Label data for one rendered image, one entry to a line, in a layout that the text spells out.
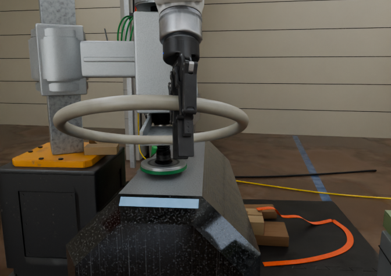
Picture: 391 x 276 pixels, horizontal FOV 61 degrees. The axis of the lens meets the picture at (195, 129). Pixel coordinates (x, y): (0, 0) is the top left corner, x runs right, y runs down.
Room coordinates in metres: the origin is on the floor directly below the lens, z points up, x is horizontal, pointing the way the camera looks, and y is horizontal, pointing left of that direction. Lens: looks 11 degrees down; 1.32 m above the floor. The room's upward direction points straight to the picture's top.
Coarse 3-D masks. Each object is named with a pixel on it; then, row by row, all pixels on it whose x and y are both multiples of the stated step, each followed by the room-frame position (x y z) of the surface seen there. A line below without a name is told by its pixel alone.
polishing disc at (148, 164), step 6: (144, 162) 1.50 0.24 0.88; (150, 162) 1.50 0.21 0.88; (174, 162) 1.50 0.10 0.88; (180, 162) 1.50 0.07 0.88; (144, 168) 1.45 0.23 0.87; (150, 168) 1.42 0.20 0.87; (156, 168) 1.41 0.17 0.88; (162, 168) 1.41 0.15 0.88; (168, 168) 1.42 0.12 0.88; (174, 168) 1.43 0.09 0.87; (180, 168) 1.45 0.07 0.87
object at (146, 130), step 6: (150, 114) 1.48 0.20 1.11; (150, 120) 1.40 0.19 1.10; (144, 126) 1.15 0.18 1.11; (150, 126) 1.39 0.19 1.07; (156, 126) 1.40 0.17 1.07; (162, 126) 1.40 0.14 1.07; (168, 126) 1.40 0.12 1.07; (144, 132) 1.11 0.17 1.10; (150, 132) 1.27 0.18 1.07; (156, 132) 1.27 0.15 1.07; (162, 132) 1.27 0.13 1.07; (168, 132) 1.27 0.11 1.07; (144, 144) 1.06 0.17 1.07; (150, 144) 1.06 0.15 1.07; (156, 144) 1.06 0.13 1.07; (162, 144) 1.06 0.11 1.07; (168, 144) 1.06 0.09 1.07
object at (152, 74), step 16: (144, 16) 1.41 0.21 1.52; (144, 32) 1.41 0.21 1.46; (144, 48) 1.41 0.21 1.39; (160, 48) 1.42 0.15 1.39; (144, 64) 1.41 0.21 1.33; (160, 64) 1.42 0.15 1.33; (144, 80) 1.41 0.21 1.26; (160, 80) 1.42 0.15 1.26; (144, 112) 1.41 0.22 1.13; (160, 112) 1.42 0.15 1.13
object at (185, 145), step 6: (180, 120) 0.62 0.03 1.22; (192, 120) 0.63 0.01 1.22; (180, 126) 0.62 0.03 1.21; (192, 126) 0.62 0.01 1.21; (180, 132) 0.61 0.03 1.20; (192, 132) 0.62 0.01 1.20; (180, 138) 0.61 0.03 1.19; (186, 138) 0.61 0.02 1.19; (192, 138) 0.61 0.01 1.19; (180, 144) 0.60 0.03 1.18; (186, 144) 0.61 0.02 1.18; (192, 144) 0.61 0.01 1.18; (180, 150) 0.60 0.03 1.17; (186, 150) 0.60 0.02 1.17; (192, 150) 0.61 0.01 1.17; (180, 156) 0.60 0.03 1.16; (186, 156) 0.60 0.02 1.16; (192, 156) 0.60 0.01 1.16
